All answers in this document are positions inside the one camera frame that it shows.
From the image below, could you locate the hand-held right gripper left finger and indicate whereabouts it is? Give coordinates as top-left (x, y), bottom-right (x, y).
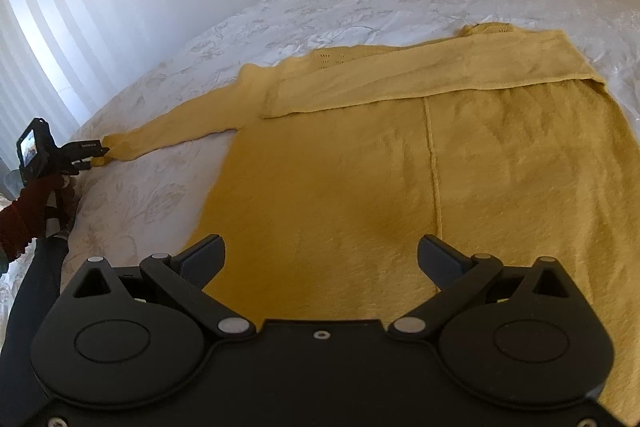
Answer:
top-left (74, 234), bottom-right (257, 339)

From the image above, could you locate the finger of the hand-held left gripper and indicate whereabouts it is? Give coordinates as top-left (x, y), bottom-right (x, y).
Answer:
top-left (75, 146), bottom-right (110, 168)

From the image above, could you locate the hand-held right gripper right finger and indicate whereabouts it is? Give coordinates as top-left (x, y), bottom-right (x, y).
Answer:
top-left (389, 234), bottom-right (571, 341)

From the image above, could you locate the yellow knitted sweater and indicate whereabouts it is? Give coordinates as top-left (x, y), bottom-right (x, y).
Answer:
top-left (90, 22), bottom-right (640, 425)

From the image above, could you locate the person's left forearm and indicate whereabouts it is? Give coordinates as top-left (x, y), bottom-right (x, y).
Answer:
top-left (0, 177), bottom-right (65, 260)

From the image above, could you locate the white striped curtain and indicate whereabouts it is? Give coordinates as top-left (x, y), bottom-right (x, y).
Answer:
top-left (0, 0), bottom-right (83, 168)

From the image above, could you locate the person's leg in black trousers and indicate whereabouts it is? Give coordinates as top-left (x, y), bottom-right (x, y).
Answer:
top-left (0, 234), bottom-right (68, 427)

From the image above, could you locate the white patterned bedspread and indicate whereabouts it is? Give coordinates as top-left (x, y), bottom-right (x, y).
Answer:
top-left (0, 0), bottom-right (640, 427)

